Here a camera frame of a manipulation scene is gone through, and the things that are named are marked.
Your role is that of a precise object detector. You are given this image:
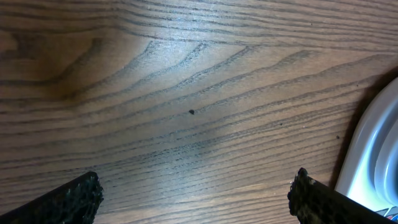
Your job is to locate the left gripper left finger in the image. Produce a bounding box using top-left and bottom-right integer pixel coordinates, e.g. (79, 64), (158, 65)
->
(1, 171), (103, 224)

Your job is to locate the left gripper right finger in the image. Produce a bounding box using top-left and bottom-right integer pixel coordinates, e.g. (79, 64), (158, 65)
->
(287, 167), (395, 224)

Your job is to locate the white digital kitchen scale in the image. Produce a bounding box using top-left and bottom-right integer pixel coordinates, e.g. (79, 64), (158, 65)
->
(335, 79), (397, 223)

